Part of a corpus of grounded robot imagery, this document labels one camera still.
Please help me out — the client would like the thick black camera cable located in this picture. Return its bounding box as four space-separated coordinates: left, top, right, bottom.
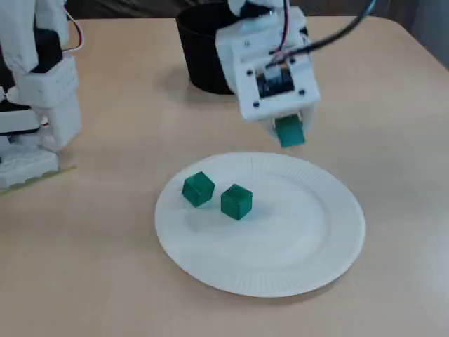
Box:
268 0 378 66

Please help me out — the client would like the red white shoulder servo wire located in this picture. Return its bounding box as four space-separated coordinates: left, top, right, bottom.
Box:
62 5 87 53

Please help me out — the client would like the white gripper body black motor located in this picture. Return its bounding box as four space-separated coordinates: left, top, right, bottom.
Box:
215 8 311 74

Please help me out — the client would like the white paper plate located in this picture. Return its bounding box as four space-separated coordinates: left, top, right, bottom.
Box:
154 151 366 298

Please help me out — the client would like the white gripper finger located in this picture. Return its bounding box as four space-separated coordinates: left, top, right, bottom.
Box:
300 101 319 136
261 117 283 147

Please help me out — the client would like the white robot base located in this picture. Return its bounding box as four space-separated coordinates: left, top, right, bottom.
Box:
0 140 59 187

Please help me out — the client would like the red white wrist servo wire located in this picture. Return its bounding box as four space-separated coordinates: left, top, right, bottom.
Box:
276 0 294 57

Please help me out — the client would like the yellow-green base plate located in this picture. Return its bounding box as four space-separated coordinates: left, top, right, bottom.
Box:
0 164 77 192

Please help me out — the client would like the black cup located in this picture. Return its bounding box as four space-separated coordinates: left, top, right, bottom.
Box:
175 1 246 95

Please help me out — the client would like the green block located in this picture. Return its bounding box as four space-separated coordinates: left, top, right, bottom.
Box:
181 171 215 209
220 183 253 221
275 114 307 149

